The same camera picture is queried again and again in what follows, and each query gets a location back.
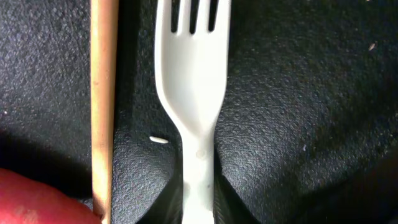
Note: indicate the orange carrot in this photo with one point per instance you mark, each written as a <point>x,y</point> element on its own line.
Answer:
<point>26,201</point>

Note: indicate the wooden chopstick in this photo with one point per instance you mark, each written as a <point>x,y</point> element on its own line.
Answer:
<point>103,47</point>

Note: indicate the white plastic fork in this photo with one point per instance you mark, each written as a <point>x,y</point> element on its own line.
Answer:
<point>190,78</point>

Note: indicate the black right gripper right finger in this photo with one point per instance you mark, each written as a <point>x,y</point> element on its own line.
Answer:
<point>228,207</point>

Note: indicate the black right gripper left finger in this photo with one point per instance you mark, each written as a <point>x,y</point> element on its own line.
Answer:
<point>167,208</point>

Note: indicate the round black tray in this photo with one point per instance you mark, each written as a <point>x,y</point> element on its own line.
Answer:
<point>307,132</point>

